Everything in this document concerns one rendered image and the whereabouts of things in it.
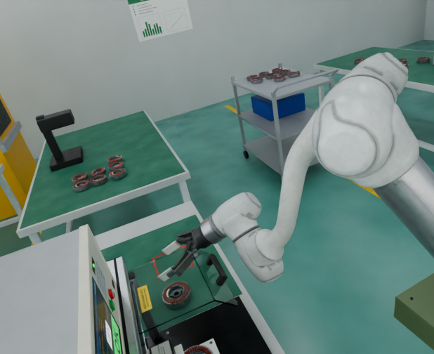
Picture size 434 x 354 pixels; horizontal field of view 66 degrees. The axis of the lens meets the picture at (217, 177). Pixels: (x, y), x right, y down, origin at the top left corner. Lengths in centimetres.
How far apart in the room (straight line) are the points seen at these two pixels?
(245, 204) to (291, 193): 20
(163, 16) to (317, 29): 287
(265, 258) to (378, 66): 60
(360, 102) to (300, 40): 627
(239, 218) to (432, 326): 61
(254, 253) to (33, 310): 61
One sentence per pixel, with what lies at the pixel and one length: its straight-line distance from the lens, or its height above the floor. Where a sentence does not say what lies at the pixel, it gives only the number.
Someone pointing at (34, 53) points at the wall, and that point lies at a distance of 578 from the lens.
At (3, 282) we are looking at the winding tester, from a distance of 84.
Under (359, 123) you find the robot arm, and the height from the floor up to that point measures 152.
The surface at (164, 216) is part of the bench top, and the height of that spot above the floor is 75.
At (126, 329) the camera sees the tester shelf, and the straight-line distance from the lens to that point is 88.
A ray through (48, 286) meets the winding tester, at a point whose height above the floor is 132.
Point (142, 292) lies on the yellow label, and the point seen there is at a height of 107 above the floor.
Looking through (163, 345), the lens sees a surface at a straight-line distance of 106.
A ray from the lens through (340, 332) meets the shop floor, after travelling 214.
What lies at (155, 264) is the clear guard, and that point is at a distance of 107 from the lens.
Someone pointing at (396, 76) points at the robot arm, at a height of 153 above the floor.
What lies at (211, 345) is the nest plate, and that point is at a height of 78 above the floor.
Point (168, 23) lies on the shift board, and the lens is 587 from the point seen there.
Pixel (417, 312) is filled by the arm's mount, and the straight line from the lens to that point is 119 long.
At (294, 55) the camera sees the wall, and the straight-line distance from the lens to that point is 681.
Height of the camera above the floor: 174
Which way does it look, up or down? 28 degrees down
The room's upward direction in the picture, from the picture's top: 13 degrees counter-clockwise
